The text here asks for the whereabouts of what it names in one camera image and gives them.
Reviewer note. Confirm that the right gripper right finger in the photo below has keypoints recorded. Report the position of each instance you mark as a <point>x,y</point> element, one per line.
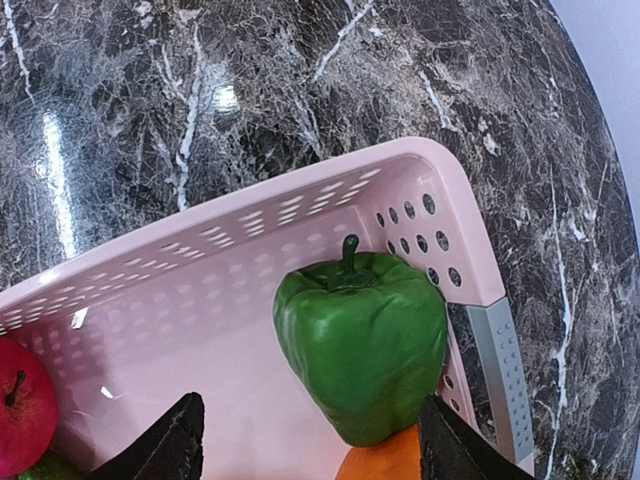
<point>451,449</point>

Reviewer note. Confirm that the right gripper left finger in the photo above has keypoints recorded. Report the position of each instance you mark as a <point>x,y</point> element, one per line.
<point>171,448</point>

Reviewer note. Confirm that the pink perforated plastic basket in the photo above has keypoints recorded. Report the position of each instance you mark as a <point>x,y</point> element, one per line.
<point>184,305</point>

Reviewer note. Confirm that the green toy bell pepper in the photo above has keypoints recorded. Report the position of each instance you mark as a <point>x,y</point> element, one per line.
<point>366,335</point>

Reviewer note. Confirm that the orange toy fruit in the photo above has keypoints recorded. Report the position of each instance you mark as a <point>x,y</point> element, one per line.
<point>396,458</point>

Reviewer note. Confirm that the orange green toy mango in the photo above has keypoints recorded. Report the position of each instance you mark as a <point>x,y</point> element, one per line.
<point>52,466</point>

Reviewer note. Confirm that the red toy apple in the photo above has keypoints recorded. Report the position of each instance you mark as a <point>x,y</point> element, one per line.
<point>29,409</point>

